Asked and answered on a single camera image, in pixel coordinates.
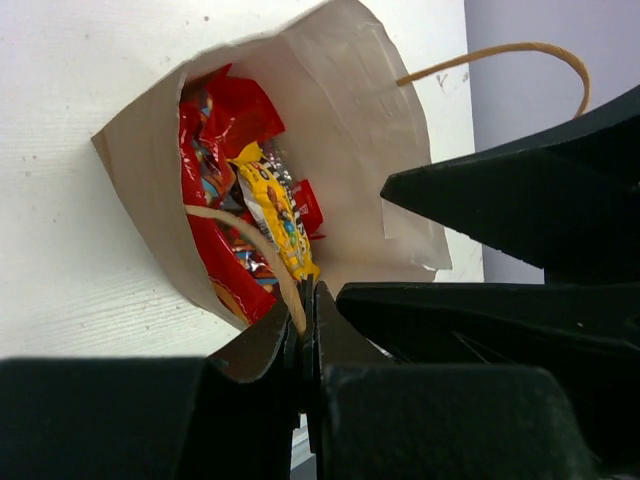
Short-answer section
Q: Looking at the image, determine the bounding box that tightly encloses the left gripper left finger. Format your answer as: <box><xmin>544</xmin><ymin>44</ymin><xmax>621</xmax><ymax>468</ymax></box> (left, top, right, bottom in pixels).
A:
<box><xmin>1</xmin><ymin>302</ymin><xmax>303</xmax><ymax>479</ymax></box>

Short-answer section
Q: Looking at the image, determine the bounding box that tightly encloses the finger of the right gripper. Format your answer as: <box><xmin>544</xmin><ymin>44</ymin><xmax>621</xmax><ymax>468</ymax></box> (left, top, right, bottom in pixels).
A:
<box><xmin>336</xmin><ymin>283</ymin><xmax>639</xmax><ymax>465</ymax></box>
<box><xmin>381</xmin><ymin>88</ymin><xmax>639</xmax><ymax>270</ymax></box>

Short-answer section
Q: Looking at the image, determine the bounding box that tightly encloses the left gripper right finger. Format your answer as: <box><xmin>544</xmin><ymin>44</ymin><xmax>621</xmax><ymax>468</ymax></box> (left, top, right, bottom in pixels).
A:
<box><xmin>303</xmin><ymin>284</ymin><xmax>595</xmax><ymax>479</ymax></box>

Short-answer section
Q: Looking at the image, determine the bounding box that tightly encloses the yellow candy packet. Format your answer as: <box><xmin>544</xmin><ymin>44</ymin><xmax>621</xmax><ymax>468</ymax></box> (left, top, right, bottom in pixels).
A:
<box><xmin>230</xmin><ymin>142</ymin><xmax>320</xmax><ymax>281</ymax></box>

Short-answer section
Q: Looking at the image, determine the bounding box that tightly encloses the brown paper bag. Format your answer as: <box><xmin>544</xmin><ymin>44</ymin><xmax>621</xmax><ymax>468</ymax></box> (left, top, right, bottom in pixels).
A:
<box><xmin>90</xmin><ymin>0</ymin><xmax>592</xmax><ymax>336</ymax></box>

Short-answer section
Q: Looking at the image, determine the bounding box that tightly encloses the large red snack packet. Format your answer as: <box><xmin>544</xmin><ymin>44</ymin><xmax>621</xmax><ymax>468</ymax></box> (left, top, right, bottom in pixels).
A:
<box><xmin>177</xmin><ymin>63</ymin><xmax>287</xmax><ymax>326</ymax></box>

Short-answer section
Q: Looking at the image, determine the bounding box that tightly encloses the red gummy candy packet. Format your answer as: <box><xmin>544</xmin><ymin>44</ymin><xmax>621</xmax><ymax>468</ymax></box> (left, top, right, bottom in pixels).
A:
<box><xmin>292</xmin><ymin>179</ymin><xmax>325</xmax><ymax>241</ymax></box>

